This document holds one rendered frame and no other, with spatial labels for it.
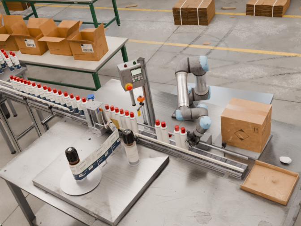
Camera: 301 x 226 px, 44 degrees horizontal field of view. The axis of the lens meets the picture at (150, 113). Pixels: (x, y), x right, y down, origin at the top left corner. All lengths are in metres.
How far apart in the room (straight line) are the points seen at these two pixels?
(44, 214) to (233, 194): 1.80
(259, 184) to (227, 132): 0.45
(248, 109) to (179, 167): 0.65
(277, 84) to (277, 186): 2.62
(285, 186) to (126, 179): 1.07
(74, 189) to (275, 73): 3.41
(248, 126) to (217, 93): 0.85
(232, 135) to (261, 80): 2.42
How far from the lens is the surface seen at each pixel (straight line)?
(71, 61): 4.58
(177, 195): 2.56
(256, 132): 2.67
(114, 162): 2.81
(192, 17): 6.75
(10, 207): 4.13
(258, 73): 5.27
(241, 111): 2.72
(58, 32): 5.01
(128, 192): 2.58
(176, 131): 2.70
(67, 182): 2.77
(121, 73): 2.70
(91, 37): 4.63
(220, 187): 2.59
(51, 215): 3.55
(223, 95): 3.40
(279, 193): 2.57
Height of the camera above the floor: 2.78
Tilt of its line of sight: 36 degrees down
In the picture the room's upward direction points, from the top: 11 degrees counter-clockwise
